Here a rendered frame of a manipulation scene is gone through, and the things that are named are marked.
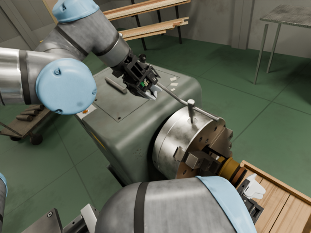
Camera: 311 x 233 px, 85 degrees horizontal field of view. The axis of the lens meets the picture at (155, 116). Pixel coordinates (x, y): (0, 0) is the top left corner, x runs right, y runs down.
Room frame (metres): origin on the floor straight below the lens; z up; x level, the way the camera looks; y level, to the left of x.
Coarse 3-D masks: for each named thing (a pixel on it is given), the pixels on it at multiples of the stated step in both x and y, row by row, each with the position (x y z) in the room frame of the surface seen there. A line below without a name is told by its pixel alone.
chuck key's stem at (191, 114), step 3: (192, 99) 0.40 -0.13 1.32; (189, 102) 0.39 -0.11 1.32; (192, 102) 0.39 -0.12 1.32; (189, 105) 0.39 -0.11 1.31; (192, 105) 0.39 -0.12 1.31; (189, 108) 0.39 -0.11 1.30; (189, 111) 0.39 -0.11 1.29; (192, 111) 0.39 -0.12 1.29; (189, 114) 0.39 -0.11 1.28; (192, 114) 0.39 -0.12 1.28; (192, 117) 0.38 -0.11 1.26; (192, 120) 0.39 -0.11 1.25
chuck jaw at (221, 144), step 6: (222, 132) 0.40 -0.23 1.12; (228, 132) 0.39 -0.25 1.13; (216, 138) 0.38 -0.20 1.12; (222, 138) 0.37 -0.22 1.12; (228, 138) 0.37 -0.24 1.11; (210, 144) 0.37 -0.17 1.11; (216, 144) 0.36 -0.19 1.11; (222, 144) 0.35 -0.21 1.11; (228, 144) 0.34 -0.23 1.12; (210, 150) 0.37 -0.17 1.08; (216, 150) 0.34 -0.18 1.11; (222, 150) 0.33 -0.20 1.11; (228, 150) 0.32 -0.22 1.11; (228, 156) 0.30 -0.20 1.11
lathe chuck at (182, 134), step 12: (180, 120) 0.41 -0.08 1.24; (204, 120) 0.38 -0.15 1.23; (168, 132) 0.39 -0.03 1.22; (180, 132) 0.37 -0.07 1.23; (192, 132) 0.35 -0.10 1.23; (204, 132) 0.36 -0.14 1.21; (216, 132) 0.39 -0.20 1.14; (168, 144) 0.36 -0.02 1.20; (180, 144) 0.33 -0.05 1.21; (192, 144) 0.32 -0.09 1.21; (204, 144) 0.36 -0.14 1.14; (168, 156) 0.33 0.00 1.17; (216, 156) 0.40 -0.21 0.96; (168, 168) 0.31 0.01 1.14; (180, 168) 0.29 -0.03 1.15; (192, 168) 0.32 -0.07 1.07
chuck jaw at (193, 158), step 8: (176, 152) 0.33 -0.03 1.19; (184, 152) 0.31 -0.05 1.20; (192, 152) 0.32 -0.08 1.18; (200, 152) 0.33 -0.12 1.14; (176, 160) 0.31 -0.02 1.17; (184, 160) 0.30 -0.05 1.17; (192, 160) 0.28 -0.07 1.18; (200, 160) 0.28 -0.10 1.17; (208, 160) 0.28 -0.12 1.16; (216, 160) 0.29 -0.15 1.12; (200, 168) 0.28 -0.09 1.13; (208, 168) 0.27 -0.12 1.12; (216, 168) 0.26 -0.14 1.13
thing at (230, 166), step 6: (222, 156) 0.31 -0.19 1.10; (222, 162) 0.29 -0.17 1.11; (228, 162) 0.27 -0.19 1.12; (234, 162) 0.27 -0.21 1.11; (222, 168) 0.26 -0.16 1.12; (228, 168) 0.26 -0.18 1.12; (234, 168) 0.25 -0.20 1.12; (240, 168) 0.25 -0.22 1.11; (222, 174) 0.25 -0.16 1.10; (228, 174) 0.24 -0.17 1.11; (234, 174) 0.24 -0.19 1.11; (240, 174) 0.23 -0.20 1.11; (228, 180) 0.23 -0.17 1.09; (234, 180) 0.22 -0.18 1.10; (240, 180) 0.21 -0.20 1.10; (234, 186) 0.21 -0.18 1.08
